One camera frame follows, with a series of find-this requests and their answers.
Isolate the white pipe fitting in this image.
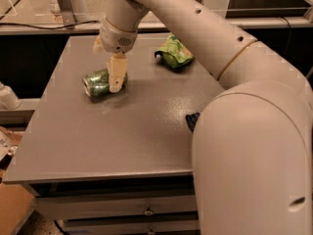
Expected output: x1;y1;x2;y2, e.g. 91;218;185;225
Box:
0;82;21;110

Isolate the dark blue snack packet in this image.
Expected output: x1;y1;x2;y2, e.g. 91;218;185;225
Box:
185;113;201;131

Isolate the green chip bag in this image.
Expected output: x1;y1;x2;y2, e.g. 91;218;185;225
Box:
155;33;195;71

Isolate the green soda can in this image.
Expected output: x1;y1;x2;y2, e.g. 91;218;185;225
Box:
82;69;128;98

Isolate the lower drawer knob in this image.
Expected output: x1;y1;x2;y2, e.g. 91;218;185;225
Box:
147;228;156;235

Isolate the black cable on ledge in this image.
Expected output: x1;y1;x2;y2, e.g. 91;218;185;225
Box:
0;20;101;30

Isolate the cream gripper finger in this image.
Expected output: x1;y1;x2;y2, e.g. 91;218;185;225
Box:
93;35;105;54
108;52;128;93

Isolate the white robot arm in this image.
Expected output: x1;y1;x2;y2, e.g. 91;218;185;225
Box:
98;0;312;235

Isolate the cardboard box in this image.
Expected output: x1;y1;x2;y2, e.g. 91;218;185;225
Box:
0;127;33;235

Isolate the grey drawer cabinet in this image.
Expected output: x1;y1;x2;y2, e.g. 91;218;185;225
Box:
4;34;223;235

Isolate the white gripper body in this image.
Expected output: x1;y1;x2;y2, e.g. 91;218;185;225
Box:
99;18;138;53

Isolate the metal post bracket left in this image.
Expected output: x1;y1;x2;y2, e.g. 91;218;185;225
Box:
57;0;75;28

